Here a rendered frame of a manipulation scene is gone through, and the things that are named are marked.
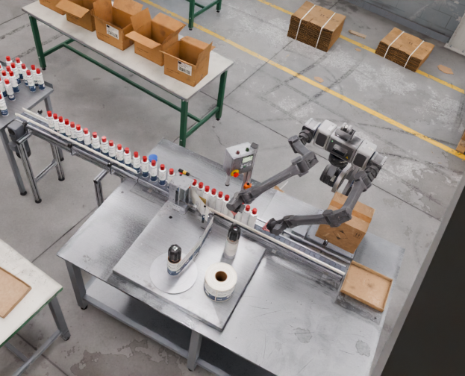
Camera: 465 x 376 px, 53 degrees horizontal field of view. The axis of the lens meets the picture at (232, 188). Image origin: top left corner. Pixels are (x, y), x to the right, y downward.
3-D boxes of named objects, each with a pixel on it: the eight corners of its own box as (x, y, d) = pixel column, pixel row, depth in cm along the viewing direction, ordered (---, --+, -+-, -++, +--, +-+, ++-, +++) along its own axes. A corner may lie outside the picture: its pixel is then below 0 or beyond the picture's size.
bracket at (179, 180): (169, 183, 317) (169, 182, 316) (177, 172, 324) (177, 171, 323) (186, 191, 314) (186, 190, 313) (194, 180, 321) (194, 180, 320)
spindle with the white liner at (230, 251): (221, 255, 315) (225, 230, 292) (227, 245, 321) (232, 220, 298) (232, 261, 313) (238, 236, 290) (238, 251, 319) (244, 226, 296)
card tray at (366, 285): (339, 292, 314) (341, 289, 311) (351, 262, 330) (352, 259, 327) (381, 312, 308) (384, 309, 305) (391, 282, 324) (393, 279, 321)
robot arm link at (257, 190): (307, 169, 283) (300, 154, 279) (310, 172, 278) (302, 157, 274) (246, 204, 286) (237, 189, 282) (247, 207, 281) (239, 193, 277)
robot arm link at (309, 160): (322, 164, 277) (316, 150, 273) (303, 175, 278) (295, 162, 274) (302, 145, 319) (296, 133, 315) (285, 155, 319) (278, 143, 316)
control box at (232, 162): (222, 168, 312) (225, 148, 297) (244, 160, 318) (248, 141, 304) (229, 178, 306) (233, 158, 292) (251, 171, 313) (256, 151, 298)
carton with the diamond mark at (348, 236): (314, 235, 339) (325, 213, 319) (325, 213, 354) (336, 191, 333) (353, 254, 333) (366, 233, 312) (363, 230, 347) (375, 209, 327)
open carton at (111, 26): (87, 41, 468) (83, 7, 439) (117, 23, 495) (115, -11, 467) (118, 56, 458) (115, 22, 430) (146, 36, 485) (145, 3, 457)
